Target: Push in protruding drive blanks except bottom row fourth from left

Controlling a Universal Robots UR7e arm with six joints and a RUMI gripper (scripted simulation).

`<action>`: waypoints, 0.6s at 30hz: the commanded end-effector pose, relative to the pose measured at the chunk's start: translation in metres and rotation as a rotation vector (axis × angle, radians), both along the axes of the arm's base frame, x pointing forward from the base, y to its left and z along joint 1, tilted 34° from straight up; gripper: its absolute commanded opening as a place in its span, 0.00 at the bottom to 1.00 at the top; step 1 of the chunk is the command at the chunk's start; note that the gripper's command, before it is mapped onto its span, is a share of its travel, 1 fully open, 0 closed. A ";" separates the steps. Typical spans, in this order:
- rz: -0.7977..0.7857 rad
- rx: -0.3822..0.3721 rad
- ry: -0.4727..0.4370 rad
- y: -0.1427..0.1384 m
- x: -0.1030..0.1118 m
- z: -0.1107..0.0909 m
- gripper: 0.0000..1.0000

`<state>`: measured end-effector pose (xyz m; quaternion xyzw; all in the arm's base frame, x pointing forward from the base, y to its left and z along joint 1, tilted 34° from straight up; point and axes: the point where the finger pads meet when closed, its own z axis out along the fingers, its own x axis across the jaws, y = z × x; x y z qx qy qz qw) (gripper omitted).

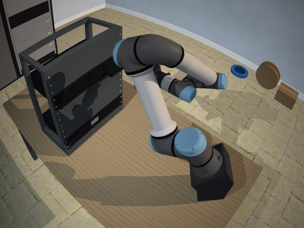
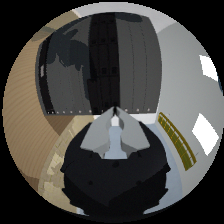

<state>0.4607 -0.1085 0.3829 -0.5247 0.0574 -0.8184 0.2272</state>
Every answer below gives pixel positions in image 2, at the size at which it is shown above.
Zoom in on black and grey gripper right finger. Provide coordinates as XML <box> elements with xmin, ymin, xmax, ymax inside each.
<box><xmin>115</xmin><ymin>107</ymin><xmax>171</xmax><ymax>173</ymax></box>

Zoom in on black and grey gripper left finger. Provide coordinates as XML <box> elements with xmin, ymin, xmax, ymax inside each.
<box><xmin>60</xmin><ymin>107</ymin><xmax>115</xmax><ymax>173</ymax></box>

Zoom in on dark grey server rack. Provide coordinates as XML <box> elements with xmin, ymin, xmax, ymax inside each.
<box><xmin>35</xmin><ymin>12</ymin><xmax>162</xmax><ymax>116</ymax></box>

